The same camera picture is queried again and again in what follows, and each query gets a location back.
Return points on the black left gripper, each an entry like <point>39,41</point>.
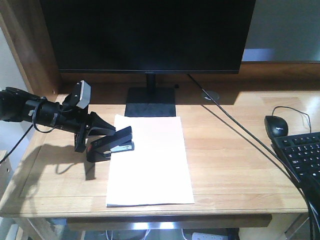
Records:
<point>52,114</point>

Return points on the black stapler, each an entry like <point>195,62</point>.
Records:
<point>101,149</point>

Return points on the white paper sheets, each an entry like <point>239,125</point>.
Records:
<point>156,171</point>

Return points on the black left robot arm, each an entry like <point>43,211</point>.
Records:
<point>17,105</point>

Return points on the wooden desk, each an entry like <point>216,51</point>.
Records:
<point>233,183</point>

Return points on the black computer monitor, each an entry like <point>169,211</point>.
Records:
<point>148,37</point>

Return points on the white power strip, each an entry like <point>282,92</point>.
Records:
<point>207,236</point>

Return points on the black computer mouse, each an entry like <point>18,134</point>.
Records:
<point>276,126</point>

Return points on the black keyboard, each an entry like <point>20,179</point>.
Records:
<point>300,153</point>

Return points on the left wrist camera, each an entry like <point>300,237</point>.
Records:
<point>79,97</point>

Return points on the grey desk cable grommet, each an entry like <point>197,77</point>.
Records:
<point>210,95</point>

